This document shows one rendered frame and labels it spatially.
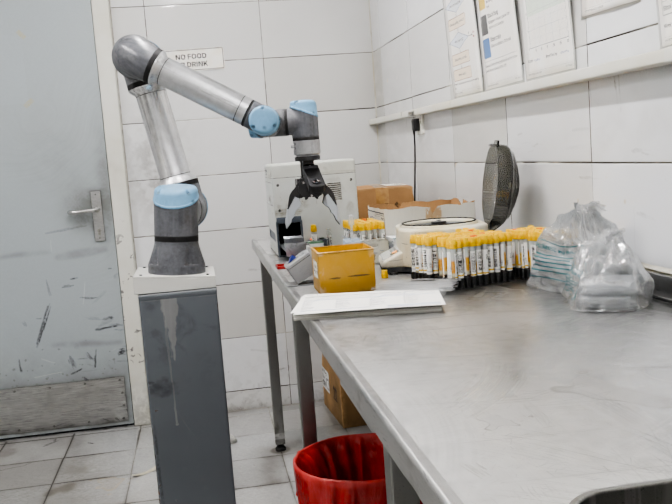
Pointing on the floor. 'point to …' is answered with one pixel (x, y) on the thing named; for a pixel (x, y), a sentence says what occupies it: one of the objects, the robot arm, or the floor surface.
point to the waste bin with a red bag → (341, 471)
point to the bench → (496, 393)
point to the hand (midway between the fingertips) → (313, 227)
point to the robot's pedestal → (187, 396)
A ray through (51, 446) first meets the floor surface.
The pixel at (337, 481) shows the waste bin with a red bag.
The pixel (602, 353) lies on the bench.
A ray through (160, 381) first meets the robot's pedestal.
